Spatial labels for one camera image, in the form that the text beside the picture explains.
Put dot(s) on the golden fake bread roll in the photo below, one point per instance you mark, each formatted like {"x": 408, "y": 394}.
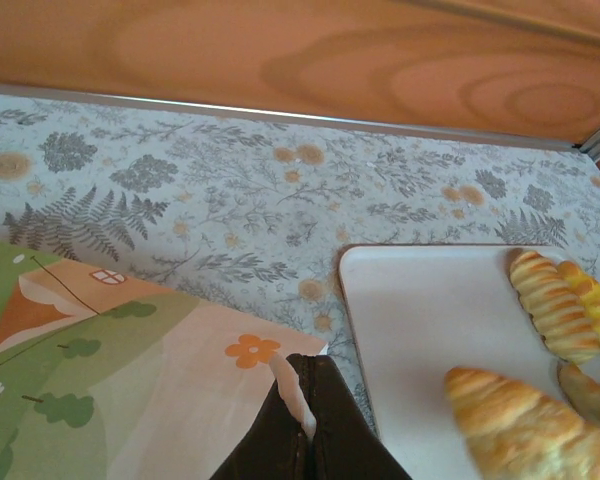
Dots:
{"x": 590, "y": 395}

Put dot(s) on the striped fake bread roll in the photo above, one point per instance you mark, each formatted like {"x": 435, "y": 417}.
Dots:
{"x": 550, "y": 310}

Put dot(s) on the printed white paper bag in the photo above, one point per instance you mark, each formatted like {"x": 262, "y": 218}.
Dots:
{"x": 130, "y": 375}

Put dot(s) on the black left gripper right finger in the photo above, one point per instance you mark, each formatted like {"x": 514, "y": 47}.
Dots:
{"x": 350, "y": 450}

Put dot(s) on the yellow fake bread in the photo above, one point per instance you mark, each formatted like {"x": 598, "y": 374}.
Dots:
{"x": 592, "y": 300}

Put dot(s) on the fake croissant bread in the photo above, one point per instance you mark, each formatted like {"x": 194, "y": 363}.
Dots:
{"x": 520, "y": 425}

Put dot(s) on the floral patterned tablecloth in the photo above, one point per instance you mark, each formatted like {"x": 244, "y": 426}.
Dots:
{"x": 230, "y": 200}

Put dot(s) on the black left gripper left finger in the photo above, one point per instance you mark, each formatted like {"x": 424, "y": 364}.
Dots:
{"x": 265, "y": 450}

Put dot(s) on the long aluminium frame rail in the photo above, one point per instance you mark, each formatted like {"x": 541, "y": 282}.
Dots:
{"x": 280, "y": 116}

